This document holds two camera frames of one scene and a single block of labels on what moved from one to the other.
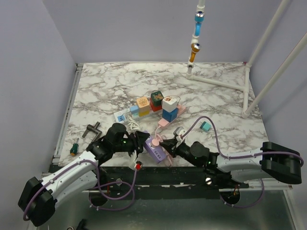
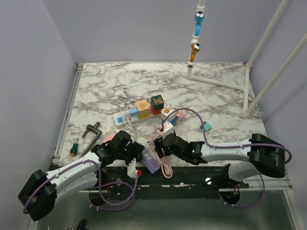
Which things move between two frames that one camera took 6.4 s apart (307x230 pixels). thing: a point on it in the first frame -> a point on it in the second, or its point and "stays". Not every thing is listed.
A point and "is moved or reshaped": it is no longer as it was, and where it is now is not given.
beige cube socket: x=143 y=104 is moved or reshaped
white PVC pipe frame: x=245 y=88 stays
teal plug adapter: x=205 y=126 stays
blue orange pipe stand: x=199 y=17 stays
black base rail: x=151 y=181 stays
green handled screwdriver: x=74 y=149 stays
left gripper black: x=138 y=139 -> x=136 y=149
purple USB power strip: x=156 y=153 is moved or reshaped
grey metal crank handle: x=90 y=127 stays
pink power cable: x=156 y=135 -> x=166 y=168
